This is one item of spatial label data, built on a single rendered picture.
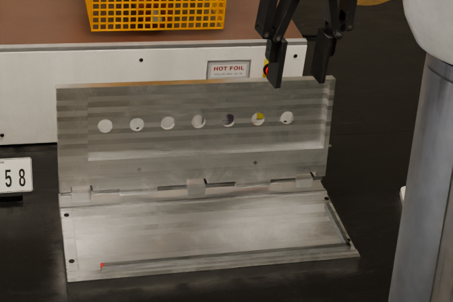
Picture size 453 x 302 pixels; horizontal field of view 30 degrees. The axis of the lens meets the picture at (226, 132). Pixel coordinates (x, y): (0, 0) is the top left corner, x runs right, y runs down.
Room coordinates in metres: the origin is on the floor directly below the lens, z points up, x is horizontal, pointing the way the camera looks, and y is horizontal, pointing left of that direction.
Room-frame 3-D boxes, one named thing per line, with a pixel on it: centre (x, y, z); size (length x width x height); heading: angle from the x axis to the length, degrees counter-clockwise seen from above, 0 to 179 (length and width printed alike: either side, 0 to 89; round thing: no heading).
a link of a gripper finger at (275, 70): (0.98, -0.06, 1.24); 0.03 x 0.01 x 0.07; 25
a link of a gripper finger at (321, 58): (1.01, -0.12, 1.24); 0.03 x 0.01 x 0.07; 25
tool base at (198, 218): (1.02, 0.02, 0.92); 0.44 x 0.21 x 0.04; 106
